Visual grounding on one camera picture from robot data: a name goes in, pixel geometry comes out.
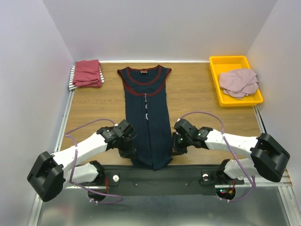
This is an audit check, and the folded striped tank top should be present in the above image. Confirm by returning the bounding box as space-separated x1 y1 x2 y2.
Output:
68 65 105 91

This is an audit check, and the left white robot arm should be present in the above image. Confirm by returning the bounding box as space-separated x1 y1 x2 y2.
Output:
27 120 137 202

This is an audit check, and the folded red tank top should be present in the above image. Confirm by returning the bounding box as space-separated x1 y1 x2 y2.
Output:
71 59 102 88

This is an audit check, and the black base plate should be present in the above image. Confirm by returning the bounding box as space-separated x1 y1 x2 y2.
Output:
77 164 245 197

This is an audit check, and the pink crumpled tank top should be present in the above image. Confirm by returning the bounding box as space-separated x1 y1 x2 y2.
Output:
219 68 258 99

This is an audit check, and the aluminium frame rail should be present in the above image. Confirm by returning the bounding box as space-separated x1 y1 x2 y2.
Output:
27 91 74 226

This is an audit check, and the yellow plastic tray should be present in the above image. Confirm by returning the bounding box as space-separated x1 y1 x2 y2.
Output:
209 56 263 107

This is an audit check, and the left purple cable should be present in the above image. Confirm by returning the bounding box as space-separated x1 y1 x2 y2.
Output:
65 119 124 204

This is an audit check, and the purple cable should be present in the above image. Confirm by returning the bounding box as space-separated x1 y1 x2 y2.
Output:
65 119 124 204
177 111 257 203

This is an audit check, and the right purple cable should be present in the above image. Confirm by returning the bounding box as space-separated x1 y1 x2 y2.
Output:
177 111 257 203

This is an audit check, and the navy basketball jersey 23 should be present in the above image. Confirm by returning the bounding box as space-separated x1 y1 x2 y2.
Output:
117 65 173 170

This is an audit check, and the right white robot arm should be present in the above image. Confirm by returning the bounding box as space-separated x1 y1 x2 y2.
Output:
173 118 290 184

